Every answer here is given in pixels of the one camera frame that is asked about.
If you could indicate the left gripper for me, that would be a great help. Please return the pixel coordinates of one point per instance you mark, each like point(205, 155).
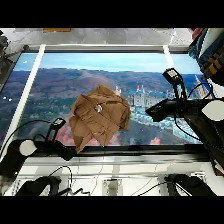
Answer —
point(66, 152)

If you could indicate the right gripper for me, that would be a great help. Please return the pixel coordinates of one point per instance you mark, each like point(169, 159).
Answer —
point(163, 109)

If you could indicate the brown trousers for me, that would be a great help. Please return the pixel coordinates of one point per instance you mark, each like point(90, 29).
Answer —
point(100, 116)

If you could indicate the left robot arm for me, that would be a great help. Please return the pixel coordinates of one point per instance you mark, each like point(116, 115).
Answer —
point(13, 156)

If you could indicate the heap of clothes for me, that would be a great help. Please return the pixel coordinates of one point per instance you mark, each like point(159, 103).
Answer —
point(211, 53)

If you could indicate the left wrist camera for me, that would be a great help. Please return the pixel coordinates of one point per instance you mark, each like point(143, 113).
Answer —
point(57, 123)

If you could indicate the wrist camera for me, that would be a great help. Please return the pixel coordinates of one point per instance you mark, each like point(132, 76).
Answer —
point(172, 75)
point(57, 123)

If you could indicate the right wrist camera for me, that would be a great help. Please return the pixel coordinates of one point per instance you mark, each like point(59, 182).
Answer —
point(172, 75)

